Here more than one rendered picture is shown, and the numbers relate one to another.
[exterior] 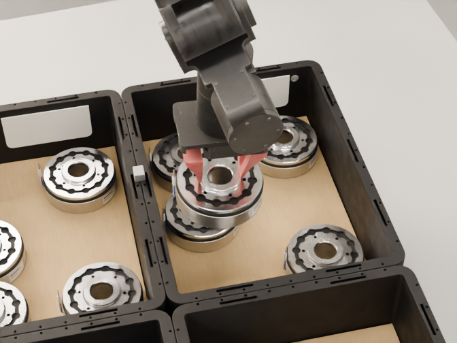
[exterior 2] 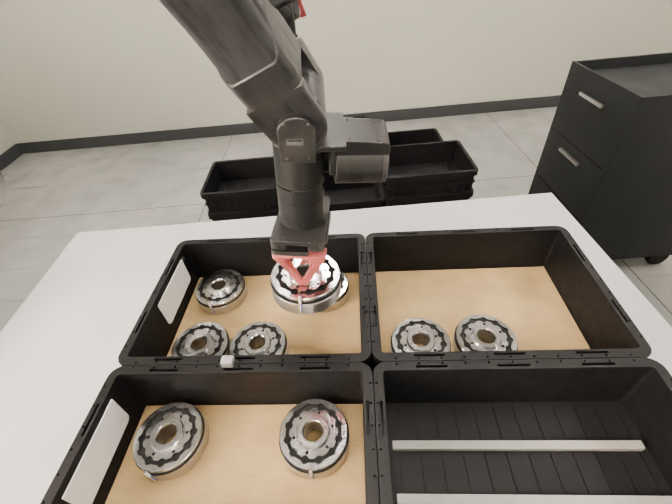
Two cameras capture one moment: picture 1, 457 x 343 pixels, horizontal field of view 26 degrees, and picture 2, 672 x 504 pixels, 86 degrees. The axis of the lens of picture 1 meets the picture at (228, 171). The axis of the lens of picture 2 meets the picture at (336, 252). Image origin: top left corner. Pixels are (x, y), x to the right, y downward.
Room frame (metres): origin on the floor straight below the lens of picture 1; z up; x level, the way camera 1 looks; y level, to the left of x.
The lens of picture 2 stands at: (0.64, 0.35, 1.41)
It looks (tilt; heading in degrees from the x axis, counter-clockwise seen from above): 42 degrees down; 288
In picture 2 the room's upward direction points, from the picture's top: 6 degrees counter-clockwise
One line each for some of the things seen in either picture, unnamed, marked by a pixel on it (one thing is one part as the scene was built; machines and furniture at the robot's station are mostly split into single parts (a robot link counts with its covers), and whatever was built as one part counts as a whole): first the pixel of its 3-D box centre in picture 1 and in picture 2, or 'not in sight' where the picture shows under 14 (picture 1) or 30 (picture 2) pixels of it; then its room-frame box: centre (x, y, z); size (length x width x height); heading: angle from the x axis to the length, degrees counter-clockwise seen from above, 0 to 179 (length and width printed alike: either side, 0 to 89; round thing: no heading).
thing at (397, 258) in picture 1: (251, 173); (259, 293); (0.92, -0.03, 0.92); 0.40 x 0.30 x 0.02; 13
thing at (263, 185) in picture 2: not in sight; (260, 213); (1.45, -0.96, 0.37); 0.40 x 0.30 x 0.45; 17
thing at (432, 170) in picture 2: not in sight; (420, 199); (0.68, -1.20, 0.37); 0.40 x 0.30 x 0.45; 17
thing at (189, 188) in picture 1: (219, 179); (305, 274); (0.80, 0.01, 1.03); 0.10 x 0.10 x 0.01
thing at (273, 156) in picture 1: (283, 139); (219, 286); (1.05, -0.08, 0.86); 0.10 x 0.10 x 0.01
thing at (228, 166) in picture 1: (219, 176); (305, 272); (0.80, 0.01, 1.04); 0.05 x 0.05 x 0.01
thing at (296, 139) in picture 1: (283, 137); (219, 285); (1.05, -0.08, 0.86); 0.05 x 0.05 x 0.01
